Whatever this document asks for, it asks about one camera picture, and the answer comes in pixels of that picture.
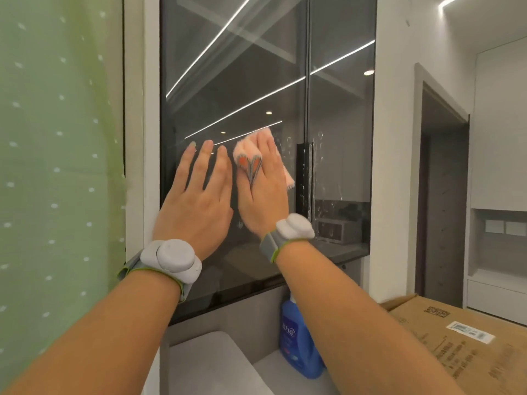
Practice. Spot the brown cardboard box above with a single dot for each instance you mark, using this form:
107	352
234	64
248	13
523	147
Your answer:
469	366

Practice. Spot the person's right hand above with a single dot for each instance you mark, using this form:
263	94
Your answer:
265	201

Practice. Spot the narrow dark glass cabinet door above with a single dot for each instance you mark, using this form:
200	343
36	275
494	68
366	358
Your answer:
341	98

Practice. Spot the person's right fingers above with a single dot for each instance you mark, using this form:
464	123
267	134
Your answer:
268	160

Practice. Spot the person's right forearm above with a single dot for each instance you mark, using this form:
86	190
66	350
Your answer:
350	324

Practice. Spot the white shipping label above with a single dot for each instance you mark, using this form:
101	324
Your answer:
469	331

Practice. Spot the pink heart print cleaning cloth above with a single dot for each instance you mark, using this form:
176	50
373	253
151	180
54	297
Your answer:
247	156

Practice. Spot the person's left middle finger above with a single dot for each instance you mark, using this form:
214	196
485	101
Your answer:
204	164

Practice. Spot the white wrist tracker grey band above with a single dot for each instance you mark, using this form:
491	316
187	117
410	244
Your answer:
171	257
292	230

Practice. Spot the white cabinet side panel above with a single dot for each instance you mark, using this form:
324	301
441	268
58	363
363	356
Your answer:
142	119

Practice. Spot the person's left forearm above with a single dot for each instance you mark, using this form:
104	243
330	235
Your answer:
94	337

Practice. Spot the wide dark glass cabinet door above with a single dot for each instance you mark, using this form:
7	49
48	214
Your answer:
234	78

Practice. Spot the white wall cabinet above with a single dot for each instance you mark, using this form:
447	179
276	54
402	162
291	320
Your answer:
500	131

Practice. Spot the silver appliance inside cabinet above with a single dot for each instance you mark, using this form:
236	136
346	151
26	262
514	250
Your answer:
335	231

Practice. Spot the grey door frame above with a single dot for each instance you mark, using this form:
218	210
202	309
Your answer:
442	102

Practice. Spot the white drawer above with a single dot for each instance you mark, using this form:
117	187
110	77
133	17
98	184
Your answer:
496	302

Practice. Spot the person's left hand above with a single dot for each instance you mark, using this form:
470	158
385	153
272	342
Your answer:
193	209

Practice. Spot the blue detergent bottle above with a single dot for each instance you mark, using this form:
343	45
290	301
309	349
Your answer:
298	345

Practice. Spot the green dotted curtain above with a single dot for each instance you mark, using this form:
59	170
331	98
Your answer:
57	160

